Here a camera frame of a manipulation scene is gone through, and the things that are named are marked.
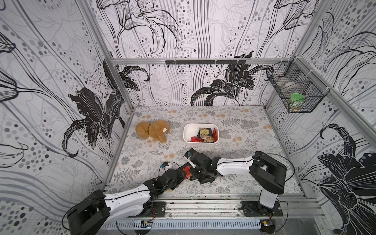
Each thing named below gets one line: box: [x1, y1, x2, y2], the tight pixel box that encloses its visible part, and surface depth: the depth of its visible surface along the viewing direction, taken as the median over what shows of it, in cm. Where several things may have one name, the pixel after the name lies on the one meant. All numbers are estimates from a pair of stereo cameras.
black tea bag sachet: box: [196, 127, 213, 140], surface depth 101 cm
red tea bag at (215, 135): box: [212, 127, 219, 142], surface depth 100 cm
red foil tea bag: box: [189, 136, 204, 143], surface depth 97 cm
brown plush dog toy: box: [135, 119, 171, 143], surface depth 95 cm
